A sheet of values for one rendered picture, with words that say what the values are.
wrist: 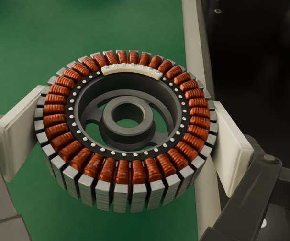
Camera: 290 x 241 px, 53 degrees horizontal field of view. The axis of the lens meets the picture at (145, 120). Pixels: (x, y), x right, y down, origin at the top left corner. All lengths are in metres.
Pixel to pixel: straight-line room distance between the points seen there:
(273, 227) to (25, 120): 0.18
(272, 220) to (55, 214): 0.16
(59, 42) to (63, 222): 0.20
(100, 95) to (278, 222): 0.16
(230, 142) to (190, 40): 0.23
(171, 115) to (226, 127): 0.05
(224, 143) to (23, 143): 0.11
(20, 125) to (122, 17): 0.26
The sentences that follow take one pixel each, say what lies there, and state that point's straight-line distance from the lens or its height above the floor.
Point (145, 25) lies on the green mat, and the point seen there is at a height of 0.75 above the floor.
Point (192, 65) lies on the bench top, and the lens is 0.34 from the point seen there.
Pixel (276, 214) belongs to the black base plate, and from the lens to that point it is 0.24.
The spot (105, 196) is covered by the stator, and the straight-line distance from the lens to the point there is 0.16.
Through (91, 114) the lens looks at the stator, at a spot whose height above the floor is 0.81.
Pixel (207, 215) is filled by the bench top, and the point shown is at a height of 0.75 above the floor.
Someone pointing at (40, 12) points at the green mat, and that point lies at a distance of 0.41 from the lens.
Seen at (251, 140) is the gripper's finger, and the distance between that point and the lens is 0.18.
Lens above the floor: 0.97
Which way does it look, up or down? 53 degrees down
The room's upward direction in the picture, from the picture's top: 9 degrees clockwise
